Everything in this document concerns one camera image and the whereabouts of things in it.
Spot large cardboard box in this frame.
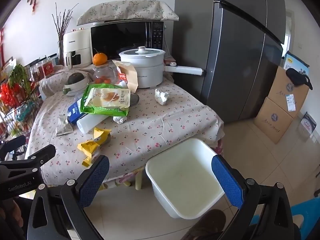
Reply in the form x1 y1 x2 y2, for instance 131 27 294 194
254 96 294 145
269 65 310 119

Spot white electric cooking pot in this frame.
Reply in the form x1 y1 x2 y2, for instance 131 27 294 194
119 46 207 89

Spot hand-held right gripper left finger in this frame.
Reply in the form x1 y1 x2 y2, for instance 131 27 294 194
27 155 110 240

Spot grey refrigerator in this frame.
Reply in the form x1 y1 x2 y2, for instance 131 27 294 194
174 0 287 124

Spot white air fryer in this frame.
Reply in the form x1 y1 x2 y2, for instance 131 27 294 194
62 27 93 69

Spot black wire rack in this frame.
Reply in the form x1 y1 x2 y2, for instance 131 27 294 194
0 54 59 140

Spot blue snack packet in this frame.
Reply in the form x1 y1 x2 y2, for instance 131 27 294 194
67 96 89 125

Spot small printed box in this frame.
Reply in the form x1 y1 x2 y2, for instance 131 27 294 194
297 111 317 138

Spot black cloth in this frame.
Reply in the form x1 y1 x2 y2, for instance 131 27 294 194
286 68 313 90

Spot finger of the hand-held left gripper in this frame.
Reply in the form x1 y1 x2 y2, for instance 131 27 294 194
0 135 27 160
0 144 57 174

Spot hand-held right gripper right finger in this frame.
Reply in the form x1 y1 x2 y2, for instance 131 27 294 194
211 154 295 240

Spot orange tangerine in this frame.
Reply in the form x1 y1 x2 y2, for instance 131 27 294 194
92 52 108 66

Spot brown slipper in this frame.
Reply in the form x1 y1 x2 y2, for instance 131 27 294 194
187 209 227 240

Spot glass jar with tangerines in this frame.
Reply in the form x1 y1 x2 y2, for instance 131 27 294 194
93 65 120 84

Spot small grey sachet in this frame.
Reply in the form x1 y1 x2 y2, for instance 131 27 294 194
55 115 74 137

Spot translucent plastic bottle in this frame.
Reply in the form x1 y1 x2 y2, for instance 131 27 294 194
76 114 110 134

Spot white bowl with green handle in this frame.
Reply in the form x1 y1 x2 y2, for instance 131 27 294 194
62 76 90 97

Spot black microwave oven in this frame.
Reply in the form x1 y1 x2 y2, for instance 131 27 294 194
90 20 165 62

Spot dried branches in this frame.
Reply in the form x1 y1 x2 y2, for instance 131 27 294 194
51 2 79 45

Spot blue and white box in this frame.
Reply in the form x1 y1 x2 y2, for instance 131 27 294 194
283 51 310 75

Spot white plastic bin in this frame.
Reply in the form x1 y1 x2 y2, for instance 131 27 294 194
145 138 225 219

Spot green snack bag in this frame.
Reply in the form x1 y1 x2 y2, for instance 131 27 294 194
82 83 131 117

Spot dark green squash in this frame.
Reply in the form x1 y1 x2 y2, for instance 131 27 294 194
68 72 85 85

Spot green plant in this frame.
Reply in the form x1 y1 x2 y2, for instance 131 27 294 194
7 64 32 93

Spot red jar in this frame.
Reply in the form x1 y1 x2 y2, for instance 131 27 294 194
31 61 45 80
41 57 54 78

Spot brown paper bag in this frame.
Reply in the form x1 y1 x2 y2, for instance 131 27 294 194
112 60 139 93

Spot red paper ornaments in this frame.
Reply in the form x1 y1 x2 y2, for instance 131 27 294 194
0 82 25 113

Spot cherry print tablecloth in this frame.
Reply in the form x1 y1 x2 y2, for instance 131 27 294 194
25 65 224 183

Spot yellow wrapper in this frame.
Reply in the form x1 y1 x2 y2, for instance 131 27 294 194
77 127 112 167

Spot floral dust cover cloth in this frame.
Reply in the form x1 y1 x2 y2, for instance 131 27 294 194
76 0 179 27

